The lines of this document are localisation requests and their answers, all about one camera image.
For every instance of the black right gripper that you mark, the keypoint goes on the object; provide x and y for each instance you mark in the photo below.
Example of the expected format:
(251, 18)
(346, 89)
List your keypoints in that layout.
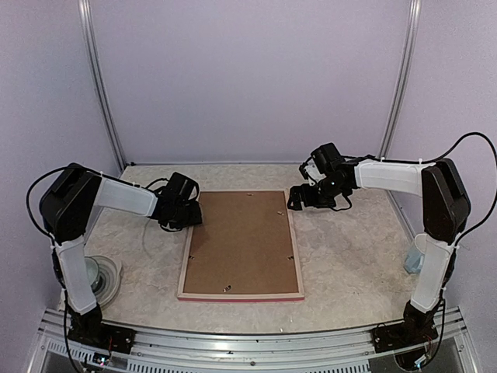
(295, 194)

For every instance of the left aluminium corner post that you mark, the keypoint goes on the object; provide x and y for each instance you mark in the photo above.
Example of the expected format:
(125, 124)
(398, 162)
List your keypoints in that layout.
(85, 14)

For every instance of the brown cardboard backing board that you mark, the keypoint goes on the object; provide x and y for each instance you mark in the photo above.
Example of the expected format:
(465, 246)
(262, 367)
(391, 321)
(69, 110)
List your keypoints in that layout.
(240, 241)

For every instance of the right aluminium corner post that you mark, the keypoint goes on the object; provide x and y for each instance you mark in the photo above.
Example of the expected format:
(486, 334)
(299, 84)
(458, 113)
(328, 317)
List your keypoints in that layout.
(402, 79)

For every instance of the aluminium front rail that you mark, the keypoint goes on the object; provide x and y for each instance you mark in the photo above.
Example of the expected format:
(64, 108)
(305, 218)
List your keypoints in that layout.
(165, 350)

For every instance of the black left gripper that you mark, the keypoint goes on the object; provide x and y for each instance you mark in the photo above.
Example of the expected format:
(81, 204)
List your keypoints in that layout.
(196, 219)

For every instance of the pink wooden picture frame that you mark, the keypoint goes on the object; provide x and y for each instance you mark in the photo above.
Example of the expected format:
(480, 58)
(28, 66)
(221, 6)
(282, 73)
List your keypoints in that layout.
(240, 297)

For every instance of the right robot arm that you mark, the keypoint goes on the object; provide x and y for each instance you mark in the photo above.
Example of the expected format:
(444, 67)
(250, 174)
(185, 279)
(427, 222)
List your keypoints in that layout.
(445, 210)

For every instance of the aluminium corner post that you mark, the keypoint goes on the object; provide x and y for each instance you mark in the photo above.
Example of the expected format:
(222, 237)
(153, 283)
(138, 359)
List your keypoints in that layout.
(402, 79)
(85, 14)

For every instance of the green ceramic bowl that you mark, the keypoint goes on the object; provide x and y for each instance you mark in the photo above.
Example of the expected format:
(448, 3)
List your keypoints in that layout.
(92, 270)

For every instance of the light blue ceramic mug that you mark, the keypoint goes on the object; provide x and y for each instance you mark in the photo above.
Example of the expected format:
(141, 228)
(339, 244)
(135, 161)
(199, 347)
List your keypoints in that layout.
(415, 255)

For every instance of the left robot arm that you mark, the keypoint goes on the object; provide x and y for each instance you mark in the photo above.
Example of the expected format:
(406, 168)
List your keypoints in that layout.
(66, 208)

